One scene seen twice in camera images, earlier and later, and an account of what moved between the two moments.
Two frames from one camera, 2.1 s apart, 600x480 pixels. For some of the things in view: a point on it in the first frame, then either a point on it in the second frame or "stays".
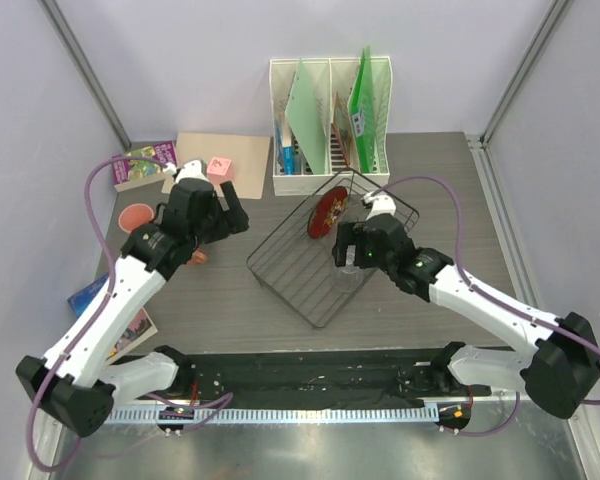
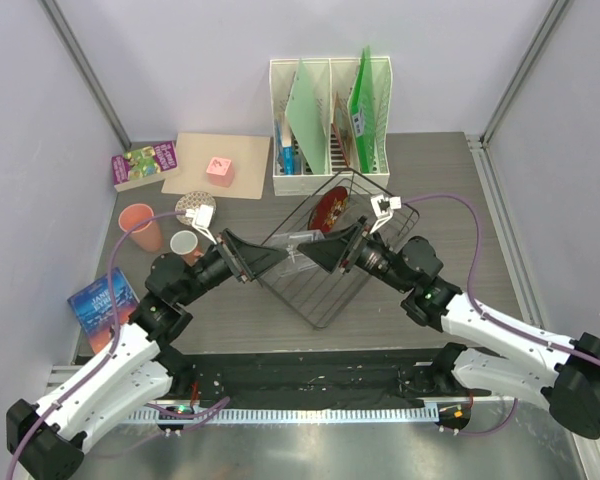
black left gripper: (232, 218) to (249, 260)
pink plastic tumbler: (134, 215) stays
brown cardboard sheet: (248, 155) stays
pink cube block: (220, 170) stays
